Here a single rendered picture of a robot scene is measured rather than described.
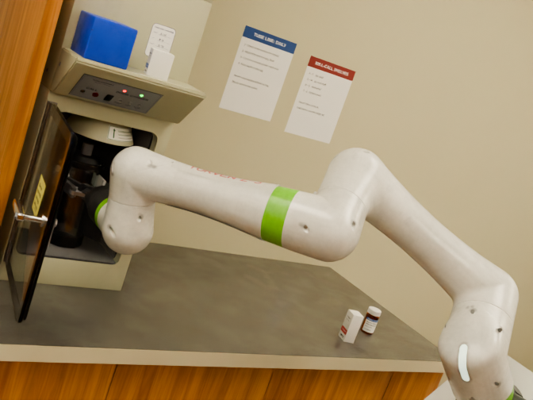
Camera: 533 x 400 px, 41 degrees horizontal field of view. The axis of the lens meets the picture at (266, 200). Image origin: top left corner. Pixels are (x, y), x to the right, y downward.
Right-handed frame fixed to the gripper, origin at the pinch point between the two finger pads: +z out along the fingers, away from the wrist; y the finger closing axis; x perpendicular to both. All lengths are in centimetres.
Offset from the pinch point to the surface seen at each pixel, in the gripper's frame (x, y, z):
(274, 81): -36, -68, 32
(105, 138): -13.2, 0.4, -9.1
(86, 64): -30.4, 14.4, -22.1
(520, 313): 37, -257, 32
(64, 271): 21.7, 1.1, -10.7
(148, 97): -26.8, -2.9, -18.8
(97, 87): -25.7, 9.0, -17.6
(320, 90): -38, -88, 32
